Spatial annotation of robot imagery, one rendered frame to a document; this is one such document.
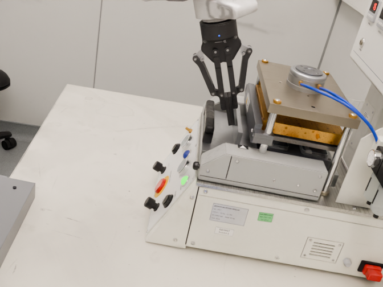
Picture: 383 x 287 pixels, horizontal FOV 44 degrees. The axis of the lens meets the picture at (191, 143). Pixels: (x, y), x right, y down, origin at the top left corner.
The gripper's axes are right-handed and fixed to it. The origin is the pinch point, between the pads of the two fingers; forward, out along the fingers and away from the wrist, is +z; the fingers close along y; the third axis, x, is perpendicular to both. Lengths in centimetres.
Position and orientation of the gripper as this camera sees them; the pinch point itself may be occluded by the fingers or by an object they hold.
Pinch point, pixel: (229, 109)
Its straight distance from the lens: 105.3
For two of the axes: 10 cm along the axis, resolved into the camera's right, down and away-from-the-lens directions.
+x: -0.5, 4.6, -8.8
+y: -9.9, 1.2, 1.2
